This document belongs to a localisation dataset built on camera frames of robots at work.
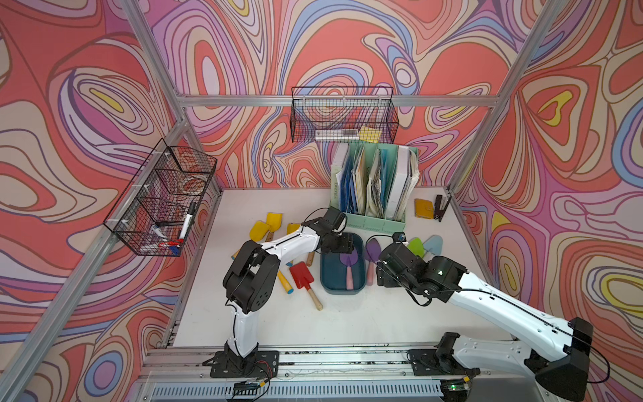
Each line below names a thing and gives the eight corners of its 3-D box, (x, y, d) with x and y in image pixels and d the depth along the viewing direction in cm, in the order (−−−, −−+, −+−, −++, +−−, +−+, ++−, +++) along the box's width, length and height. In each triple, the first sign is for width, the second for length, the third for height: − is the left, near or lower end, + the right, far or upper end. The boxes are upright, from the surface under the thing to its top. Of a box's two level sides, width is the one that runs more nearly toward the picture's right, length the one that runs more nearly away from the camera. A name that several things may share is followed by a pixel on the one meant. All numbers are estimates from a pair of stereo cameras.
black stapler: (430, 218, 111) (432, 214, 109) (436, 197, 120) (438, 193, 118) (444, 222, 110) (446, 219, 108) (448, 201, 118) (451, 197, 116)
